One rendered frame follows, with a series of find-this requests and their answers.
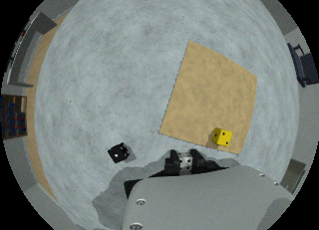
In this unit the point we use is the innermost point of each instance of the tan square mat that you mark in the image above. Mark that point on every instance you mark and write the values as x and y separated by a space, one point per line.
210 91

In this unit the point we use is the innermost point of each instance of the yellow die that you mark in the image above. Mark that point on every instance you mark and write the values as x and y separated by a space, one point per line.
221 136

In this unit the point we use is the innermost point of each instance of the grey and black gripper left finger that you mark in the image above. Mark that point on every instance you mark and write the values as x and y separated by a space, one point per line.
171 168

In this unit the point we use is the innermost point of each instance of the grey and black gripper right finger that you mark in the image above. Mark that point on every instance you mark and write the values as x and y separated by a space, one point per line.
200 165

